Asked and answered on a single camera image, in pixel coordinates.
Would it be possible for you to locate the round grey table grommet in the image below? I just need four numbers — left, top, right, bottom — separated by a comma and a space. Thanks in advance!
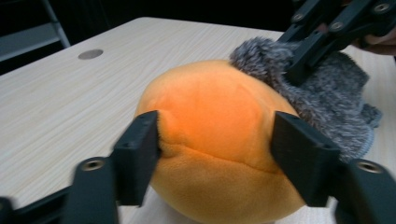
78, 49, 105, 61

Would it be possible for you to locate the orange plush toy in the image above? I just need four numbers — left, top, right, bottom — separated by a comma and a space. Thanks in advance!
134, 59, 307, 224

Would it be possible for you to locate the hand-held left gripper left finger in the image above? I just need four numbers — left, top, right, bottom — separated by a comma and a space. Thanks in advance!
111, 110, 162, 208

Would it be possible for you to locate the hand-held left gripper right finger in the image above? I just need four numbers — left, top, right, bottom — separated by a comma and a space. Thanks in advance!
270, 111, 342, 208

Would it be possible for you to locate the grey fuzzy hat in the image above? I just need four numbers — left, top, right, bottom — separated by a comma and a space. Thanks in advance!
229, 36, 383, 163

